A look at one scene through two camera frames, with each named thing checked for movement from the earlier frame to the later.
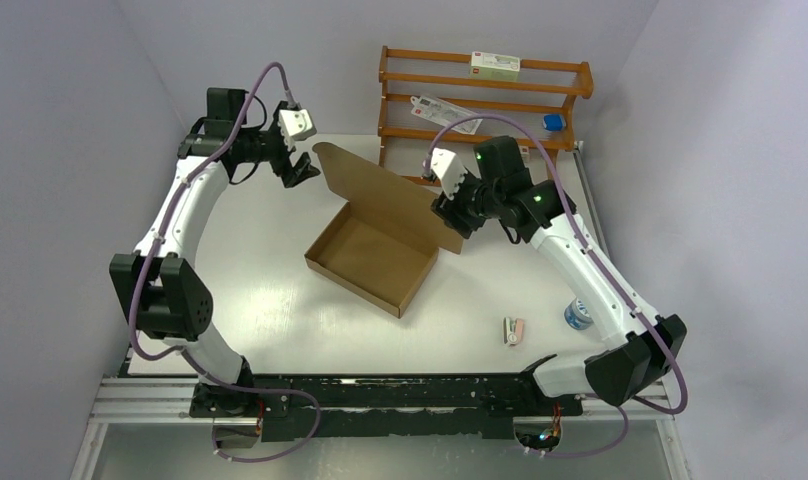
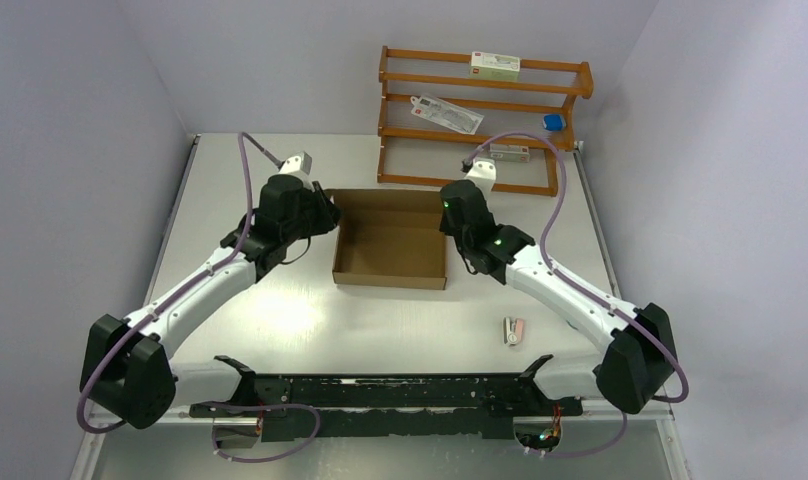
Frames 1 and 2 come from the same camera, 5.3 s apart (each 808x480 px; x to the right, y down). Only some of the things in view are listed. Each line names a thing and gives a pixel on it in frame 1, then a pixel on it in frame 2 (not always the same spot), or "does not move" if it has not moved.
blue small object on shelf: [553, 122] does not move
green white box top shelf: [489, 66] does not move
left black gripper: [292, 175] → [329, 213]
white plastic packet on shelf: [441, 112] does not move
